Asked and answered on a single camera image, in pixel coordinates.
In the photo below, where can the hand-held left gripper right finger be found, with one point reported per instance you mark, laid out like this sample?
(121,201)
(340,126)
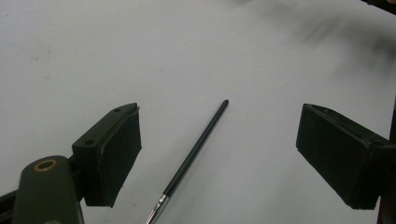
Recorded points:
(342,155)

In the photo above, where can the thin black brush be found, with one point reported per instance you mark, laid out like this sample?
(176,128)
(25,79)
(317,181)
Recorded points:
(193,155)

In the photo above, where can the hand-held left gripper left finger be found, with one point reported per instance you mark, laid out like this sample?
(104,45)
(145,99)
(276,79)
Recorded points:
(109,155)

